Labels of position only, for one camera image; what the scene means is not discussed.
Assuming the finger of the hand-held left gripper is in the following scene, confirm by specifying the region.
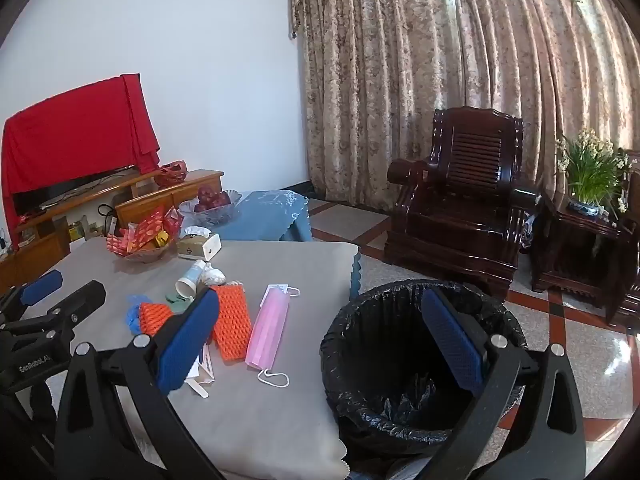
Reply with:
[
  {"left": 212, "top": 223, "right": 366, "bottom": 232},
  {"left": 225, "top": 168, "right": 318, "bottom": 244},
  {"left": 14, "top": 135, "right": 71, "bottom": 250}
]
[
  {"left": 0, "top": 269, "right": 64, "bottom": 323},
  {"left": 0, "top": 280, "right": 107, "bottom": 357}
]

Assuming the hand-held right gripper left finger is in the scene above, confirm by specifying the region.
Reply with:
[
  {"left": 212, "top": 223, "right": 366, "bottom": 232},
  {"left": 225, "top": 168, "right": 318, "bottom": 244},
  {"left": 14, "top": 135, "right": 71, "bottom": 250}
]
[{"left": 54, "top": 287, "right": 226, "bottom": 480}]

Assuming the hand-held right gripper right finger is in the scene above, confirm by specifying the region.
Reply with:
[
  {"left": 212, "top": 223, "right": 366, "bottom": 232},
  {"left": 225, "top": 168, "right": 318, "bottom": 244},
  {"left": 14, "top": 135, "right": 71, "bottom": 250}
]
[{"left": 420, "top": 287, "right": 587, "bottom": 480}]

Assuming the white paper wrapper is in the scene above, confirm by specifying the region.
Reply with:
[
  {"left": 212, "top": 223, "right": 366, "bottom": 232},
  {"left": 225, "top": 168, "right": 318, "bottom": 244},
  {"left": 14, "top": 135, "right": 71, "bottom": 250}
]
[{"left": 189, "top": 343, "right": 217, "bottom": 387}]

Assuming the small orange foam net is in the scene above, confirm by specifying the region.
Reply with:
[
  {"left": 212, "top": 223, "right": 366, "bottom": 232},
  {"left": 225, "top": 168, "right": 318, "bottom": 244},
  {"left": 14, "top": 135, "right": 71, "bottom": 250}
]
[{"left": 137, "top": 302, "right": 175, "bottom": 336}]

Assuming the large orange foam net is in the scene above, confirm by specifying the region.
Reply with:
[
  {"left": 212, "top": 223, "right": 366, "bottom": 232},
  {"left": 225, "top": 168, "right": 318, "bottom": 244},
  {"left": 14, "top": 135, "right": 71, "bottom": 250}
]
[{"left": 210, "top": 283, "right": 253, "bottom": 364}]

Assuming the wooden ice cream stick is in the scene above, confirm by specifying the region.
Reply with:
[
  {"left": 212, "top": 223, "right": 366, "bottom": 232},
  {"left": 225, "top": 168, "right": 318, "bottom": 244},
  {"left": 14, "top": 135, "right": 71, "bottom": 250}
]
[{"left": 183, "top": 377, "right": 210, "bottom": 400}]

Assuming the blue plastic cover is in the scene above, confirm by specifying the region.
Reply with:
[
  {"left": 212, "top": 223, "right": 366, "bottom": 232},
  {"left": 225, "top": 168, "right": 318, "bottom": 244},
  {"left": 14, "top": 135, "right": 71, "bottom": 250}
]
[{"left": 125, "top": 293, "right": 146, "bottom": 334}]

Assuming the trash bin with black bag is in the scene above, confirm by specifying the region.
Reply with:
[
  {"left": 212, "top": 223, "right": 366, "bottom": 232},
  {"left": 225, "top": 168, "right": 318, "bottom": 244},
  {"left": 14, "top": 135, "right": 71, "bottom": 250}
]
[{"left": 319, "top": 280, "right": 529, "bottom": 457}]

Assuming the pink face mask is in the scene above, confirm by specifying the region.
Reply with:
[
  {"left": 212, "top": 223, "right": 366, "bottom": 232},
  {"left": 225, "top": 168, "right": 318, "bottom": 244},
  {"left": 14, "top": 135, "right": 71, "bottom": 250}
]
[{"left": 244, "top": 283, "right": 301, "bottom": 389}]

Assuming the white paper cup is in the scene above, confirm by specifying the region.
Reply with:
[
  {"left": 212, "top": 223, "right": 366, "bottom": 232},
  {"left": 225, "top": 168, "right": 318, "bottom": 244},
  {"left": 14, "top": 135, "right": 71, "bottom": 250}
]
[{"left": 175, "top": 260, "right": 207, "bottom": 299}]

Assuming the brown glass snack bowl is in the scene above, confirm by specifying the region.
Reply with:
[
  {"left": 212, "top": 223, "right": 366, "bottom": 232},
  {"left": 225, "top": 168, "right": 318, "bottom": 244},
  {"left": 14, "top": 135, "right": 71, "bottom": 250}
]
[{"left": 116, "top": 240, "right": 177, "bottom": 265}]

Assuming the bowl of red snack packets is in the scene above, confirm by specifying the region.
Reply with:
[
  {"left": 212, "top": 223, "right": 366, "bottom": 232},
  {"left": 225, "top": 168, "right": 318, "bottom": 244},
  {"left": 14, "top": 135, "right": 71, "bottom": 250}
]
[{"left": 106, "top": 205, "right": 186, "bottom": 256}]

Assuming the black television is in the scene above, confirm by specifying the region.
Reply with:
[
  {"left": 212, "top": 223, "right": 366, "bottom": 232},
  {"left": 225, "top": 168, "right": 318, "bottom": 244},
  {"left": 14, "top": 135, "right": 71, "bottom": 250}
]
[{"left": 12, "top": 164, "right": 142, "bottom": 217}]

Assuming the beige tissue box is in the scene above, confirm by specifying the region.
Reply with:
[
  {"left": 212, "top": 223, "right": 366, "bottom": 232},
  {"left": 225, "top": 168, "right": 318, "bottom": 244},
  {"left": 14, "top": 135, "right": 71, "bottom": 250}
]
[{"left": 177, "top": 227, "right": 222, "bottom": 261}]

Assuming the wooden television cabinet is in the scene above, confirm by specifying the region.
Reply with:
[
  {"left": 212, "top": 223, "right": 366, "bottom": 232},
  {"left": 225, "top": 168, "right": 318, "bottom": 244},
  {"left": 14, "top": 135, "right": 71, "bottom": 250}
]
[{"left": 0, "top": 169, "right": 224, "bottom": 292}]

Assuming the grey tablecloth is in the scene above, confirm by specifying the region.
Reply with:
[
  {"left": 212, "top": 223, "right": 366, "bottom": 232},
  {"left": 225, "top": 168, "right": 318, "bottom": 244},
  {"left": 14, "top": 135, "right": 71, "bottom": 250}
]
[{"left": 0, "top": 237, "right": 361, "bottom": 480}]

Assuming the glass fruit bowl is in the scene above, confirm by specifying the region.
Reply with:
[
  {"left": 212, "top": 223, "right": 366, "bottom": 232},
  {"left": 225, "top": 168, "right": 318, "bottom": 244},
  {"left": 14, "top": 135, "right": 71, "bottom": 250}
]
[{"left": 178, "top": 189, "right": 243, "bottom": 228}]

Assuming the dark wooden armchair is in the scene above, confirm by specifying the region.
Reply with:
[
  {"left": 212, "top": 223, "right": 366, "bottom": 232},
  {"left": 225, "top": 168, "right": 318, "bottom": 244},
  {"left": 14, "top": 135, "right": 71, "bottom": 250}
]
[
  {"left": 383, "top": 105, "right": 541, "bottom": 299},
  {"left": 604, "top": 149, "right": 640, "bottom": 334}
]

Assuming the dark wooden side table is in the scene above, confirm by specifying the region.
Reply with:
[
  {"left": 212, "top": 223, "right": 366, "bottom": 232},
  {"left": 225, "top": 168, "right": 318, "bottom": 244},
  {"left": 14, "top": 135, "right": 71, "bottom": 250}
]
[{"left": 529, "top": 194, "right": 640, "bottom": 312}]

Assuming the blue tablecloth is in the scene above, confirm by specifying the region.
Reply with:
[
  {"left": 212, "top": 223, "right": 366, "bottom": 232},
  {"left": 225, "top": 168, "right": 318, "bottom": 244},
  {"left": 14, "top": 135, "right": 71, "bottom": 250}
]
[{"left": 215, "top": 190, "right": 313, "bottom": 244}]

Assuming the red woven basket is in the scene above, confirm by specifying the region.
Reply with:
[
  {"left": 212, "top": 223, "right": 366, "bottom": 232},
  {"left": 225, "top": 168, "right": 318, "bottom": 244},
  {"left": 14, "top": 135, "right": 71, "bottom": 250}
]
[{"left": 152, "top": 160, "right": 189, "bottom": 189}]

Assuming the red cloth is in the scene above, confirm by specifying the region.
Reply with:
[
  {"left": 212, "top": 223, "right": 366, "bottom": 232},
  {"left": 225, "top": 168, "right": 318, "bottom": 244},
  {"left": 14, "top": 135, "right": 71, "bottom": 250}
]
[{"left": 1, "top": 73, "right": 162, "bottom": 251}]

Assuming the potted white flower plant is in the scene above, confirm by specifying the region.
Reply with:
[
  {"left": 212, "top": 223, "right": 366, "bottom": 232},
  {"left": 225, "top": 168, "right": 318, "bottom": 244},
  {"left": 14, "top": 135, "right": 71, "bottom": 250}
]
[{"left": 555, "top": 128, "right": 631, "bottom": 219}]

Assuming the beige patterned curtain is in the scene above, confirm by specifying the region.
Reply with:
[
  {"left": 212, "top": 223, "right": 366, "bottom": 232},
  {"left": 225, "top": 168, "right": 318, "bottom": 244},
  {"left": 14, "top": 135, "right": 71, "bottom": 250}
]
[{"left": 288, "top": 0, "right": 640, "bottom": 212}]

